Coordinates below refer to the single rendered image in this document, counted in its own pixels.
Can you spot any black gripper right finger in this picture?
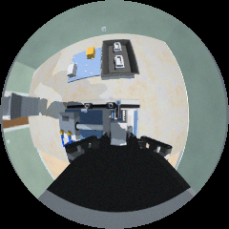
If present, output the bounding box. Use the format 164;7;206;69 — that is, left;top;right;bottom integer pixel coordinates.
126;131;173;160

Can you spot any yellow rectangular block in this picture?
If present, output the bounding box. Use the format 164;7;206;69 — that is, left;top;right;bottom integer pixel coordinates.
86;47;95;59

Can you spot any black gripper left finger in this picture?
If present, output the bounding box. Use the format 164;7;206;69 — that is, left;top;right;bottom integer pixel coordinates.
65;131;112;163

